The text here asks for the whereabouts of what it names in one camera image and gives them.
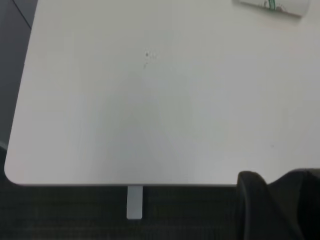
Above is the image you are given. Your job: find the white paper coffee cup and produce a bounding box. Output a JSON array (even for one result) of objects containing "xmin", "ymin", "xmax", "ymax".
[{"xmin": 232, "ymin": 0, "xmax": 311, "ymax": 19}]

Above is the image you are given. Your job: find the black bulky object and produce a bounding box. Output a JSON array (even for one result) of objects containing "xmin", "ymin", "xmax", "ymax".
[{"xmin": 236, "ymin": 167, "xmax": 320, "ymax": 240}]

